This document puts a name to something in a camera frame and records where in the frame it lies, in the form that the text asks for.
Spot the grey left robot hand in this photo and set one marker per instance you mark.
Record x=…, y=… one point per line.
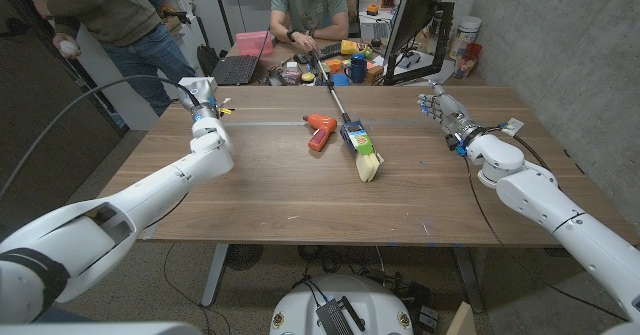
x=202, y=100

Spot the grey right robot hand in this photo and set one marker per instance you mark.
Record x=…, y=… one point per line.
x=450, y=115

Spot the white ball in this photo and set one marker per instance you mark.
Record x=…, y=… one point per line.
x=68, y=47

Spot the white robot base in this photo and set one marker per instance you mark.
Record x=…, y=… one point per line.
x=300, y=305

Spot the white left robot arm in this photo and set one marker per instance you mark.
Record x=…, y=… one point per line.
x=150, y=190

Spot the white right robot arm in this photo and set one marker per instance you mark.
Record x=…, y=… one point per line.
x=540, y=195

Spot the orange electric screwdriver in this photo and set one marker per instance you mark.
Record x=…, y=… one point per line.
x=320, y=135

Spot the black laptop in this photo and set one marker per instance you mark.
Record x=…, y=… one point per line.
x=235, y=70

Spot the pink plastic box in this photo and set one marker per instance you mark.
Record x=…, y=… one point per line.
x=252, y=44

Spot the white canister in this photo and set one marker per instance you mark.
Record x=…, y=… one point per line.
x=465, y=32

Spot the brown cardboard box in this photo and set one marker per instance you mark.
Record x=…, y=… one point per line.
x=375, y=73

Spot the yellow sponge green label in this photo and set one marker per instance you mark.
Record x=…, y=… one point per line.
x=367, y=165

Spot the dark blue mug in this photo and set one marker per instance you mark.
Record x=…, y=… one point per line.
x=357, y=70

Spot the black computer monitor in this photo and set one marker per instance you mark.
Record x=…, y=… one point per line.
x=415, y=5

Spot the yellow toy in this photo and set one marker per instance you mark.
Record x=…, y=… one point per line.
x=350, y=47

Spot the orange cup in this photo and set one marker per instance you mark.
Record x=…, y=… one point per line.
x=335, y=66

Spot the standing person olive sweater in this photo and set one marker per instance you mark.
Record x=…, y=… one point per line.
x=110, y=10

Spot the orange box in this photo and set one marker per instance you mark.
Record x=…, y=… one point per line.
x=387, y=0

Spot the black keyboard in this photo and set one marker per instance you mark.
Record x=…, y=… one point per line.
x=330, y=50

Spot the seated person green shirt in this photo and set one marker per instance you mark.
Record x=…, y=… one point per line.
x=307, y=5

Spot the black round floor fan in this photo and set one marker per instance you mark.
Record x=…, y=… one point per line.
x=244, y=256

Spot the grey table leg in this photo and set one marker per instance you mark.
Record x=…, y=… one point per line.
x=214, y=275
x=468, y=280

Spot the wooden board piece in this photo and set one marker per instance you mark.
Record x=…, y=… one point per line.
x=461, y=321

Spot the black electronics box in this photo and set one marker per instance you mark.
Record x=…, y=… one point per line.
x=332, y=317

